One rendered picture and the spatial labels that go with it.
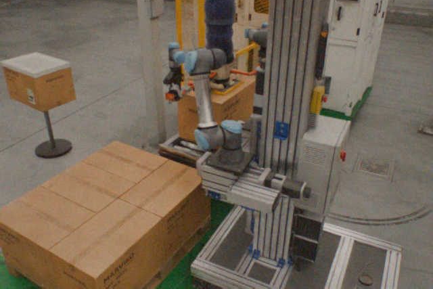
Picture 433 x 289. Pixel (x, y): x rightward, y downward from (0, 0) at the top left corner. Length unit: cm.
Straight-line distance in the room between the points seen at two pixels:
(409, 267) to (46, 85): 351
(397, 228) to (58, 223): 267
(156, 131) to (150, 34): 106
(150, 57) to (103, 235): 201
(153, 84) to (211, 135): 206
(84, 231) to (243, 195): 106
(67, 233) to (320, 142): 163
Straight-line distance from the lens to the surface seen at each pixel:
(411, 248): 359
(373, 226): 367
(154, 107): 422
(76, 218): 280
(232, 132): 218
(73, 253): 256
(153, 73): 407
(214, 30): 300
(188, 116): 312
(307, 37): 205
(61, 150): 466
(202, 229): 327
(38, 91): 411
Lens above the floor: 227
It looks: 28 degrees down
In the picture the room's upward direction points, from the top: straight up
